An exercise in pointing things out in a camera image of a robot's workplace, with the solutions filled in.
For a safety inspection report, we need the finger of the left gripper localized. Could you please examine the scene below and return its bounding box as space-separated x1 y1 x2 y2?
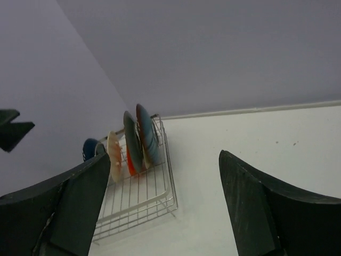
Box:
0 109 20 127
1 122 35 153

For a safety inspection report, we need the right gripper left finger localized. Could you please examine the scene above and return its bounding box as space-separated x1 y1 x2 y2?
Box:
1 153 110 255

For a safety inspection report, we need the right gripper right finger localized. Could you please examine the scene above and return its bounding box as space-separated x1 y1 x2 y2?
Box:
219 150 340 255

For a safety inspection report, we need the dark blue leaf dish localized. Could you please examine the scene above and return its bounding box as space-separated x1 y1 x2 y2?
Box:
82 138 106 162

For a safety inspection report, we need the orange plate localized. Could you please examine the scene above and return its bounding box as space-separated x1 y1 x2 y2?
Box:
126 147 137 176

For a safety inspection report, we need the woven bamboo plate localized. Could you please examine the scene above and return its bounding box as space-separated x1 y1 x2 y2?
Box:
107 131 122 182

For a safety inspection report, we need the grey deer plate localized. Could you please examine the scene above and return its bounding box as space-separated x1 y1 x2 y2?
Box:
123 111 143 173

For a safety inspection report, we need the teal glazed plate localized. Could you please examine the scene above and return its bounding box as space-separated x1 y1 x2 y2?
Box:
136 103 159 165

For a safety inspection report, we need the cream patterned small plate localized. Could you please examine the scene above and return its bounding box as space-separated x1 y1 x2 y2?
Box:
136 124 151 170

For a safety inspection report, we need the wire dish rack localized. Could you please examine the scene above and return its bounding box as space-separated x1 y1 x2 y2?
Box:
92 114 178 244

